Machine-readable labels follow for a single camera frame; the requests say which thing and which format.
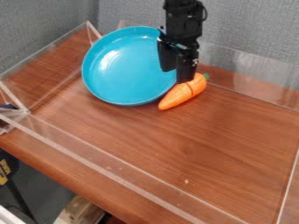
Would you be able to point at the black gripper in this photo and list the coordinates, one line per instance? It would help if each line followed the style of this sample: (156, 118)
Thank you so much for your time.
(177, 37)

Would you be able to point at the orange toy carrot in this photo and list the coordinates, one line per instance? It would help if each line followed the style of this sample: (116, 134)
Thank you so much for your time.
(184, 91)

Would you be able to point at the blue plate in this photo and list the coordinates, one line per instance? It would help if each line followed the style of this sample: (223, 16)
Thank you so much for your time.
(120, 69)

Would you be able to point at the black yellow clamp tool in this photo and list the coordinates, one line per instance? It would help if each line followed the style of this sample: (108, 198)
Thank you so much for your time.
(8, 162)

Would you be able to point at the wooden crate under table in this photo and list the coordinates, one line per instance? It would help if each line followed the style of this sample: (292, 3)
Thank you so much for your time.
(80, 212)

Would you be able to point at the clear acrylic enclosure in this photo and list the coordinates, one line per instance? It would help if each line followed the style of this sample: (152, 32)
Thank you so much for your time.
(213, 162)

